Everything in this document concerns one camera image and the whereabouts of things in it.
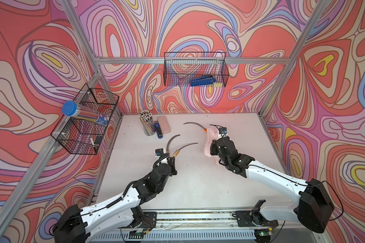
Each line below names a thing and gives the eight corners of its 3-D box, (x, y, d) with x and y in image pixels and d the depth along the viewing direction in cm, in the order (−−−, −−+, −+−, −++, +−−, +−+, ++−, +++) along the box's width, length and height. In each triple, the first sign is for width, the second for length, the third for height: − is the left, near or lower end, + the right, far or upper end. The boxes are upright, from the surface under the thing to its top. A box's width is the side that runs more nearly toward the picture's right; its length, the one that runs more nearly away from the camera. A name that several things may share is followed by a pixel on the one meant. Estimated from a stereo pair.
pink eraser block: (162, 135, 110) (162, 132, 107) (157, 119, 120) (156, 116, 117) (171, 132, 111) (171, 129, 109) (165, 117, 122) (164, 114, 119)
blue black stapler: (158, 139, 107) (157, 136, 104) (153, 125, 116) (152, 121, 113) (163, 137, 108) (162, 134, 105) (158, 123, 117) (157, 120, 114)
